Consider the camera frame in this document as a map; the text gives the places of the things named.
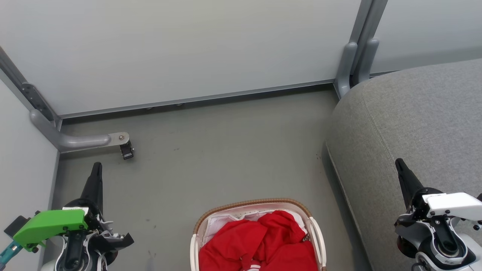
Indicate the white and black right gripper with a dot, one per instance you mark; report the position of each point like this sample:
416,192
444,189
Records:
450,205

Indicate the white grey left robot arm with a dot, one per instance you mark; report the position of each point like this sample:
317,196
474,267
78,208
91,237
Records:
86,252

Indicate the white laundry basket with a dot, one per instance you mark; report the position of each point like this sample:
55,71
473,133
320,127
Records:
314,233

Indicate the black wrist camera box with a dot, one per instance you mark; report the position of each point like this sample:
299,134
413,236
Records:
16,226

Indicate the grey fabric sofa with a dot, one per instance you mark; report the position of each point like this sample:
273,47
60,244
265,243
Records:
406,143

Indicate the grey partition bottom rail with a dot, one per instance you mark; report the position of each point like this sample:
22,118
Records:
196,98

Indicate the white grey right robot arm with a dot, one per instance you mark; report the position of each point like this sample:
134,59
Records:
440,241

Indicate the white basket liner cloth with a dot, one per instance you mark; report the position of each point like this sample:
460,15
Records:
218,224

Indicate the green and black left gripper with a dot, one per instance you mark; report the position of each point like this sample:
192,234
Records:
52,224

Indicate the black caster wheel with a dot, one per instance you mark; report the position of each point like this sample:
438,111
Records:
127,150

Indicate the red garment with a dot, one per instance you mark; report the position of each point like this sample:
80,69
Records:
260,244

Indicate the grey partition foot bar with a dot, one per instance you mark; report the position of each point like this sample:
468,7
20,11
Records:
75,140

